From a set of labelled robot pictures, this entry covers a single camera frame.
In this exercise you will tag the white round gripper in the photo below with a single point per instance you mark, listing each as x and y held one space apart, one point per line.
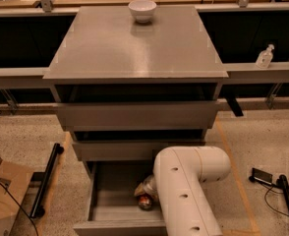
148 185

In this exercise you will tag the red coke can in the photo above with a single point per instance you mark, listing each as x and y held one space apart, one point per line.
144 202

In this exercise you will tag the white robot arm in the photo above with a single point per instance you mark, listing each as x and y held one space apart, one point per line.
175 183

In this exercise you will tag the grey open bottom drawer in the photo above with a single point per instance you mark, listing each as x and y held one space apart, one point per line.
112 208

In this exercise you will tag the grey middle drawer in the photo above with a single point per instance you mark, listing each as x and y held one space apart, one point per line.
119 150

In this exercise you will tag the grey top drawer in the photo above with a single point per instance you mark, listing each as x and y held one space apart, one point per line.
133 116

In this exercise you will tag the grey drawer cabinet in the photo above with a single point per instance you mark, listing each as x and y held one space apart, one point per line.
107 57

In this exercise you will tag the black metal floor bar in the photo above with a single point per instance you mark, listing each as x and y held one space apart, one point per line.
43 179

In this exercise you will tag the small black floor device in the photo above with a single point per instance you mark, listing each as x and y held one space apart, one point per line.
261 177

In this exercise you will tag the brown cardboard box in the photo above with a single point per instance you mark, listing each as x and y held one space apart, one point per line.
14 183

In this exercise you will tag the white ceramic bowl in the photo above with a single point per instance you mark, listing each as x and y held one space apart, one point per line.
142 10

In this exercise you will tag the clear sanitizer pump bottle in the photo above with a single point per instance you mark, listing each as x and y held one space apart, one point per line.
265 57

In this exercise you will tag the grey metal shelf rail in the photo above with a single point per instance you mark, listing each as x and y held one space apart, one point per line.
234 74

